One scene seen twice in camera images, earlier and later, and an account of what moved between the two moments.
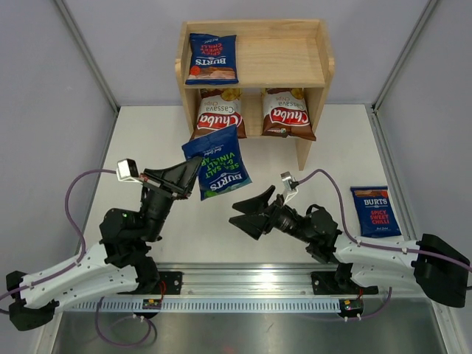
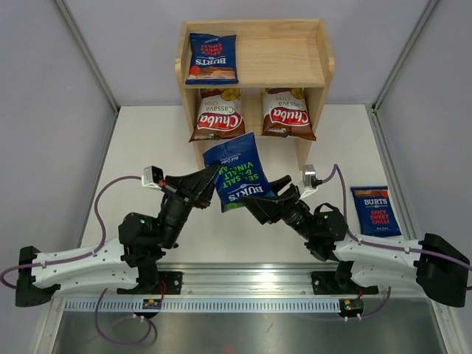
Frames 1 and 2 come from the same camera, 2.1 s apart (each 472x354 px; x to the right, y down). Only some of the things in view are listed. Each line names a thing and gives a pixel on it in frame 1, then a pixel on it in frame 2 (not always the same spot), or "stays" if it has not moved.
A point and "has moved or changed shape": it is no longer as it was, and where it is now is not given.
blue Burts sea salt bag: [223, 168] has moved or changed shape
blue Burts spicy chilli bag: [375, 212] stays
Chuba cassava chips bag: [286, 114] stays
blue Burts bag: [213, 60] stays
